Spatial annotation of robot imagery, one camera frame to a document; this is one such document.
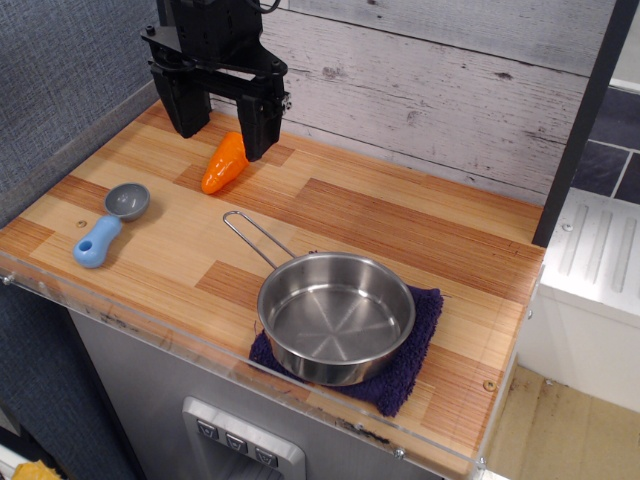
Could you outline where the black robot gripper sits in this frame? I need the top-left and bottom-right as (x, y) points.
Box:
(141, 1), (291, 162)

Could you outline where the stainless steel pan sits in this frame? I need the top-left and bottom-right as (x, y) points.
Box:
(222, 210), (417, 387)

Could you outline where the purple folded cloth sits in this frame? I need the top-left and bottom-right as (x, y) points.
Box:
(249, 285), (444, 417)

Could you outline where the orange toy carrot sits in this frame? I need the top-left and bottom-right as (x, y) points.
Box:
(201, 132), (249, 195)

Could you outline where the blue grey measuring scoop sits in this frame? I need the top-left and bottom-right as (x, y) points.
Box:
(73, 182), (151, 269)

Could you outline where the clear acrylic table guard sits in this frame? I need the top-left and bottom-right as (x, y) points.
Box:
(1, 254), (486, 479)

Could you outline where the silver dispenser button panel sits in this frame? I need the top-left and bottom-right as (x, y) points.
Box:
(182, 396), (307, 479)

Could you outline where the yellow object bottom left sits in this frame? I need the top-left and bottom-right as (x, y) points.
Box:
(12, 461), (62, 480)

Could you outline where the white ridged side counter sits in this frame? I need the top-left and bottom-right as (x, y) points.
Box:
(516, 189), (639, 411)

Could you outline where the dark right frame post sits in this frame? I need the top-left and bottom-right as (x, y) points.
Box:
(532, 0), (639, 248)

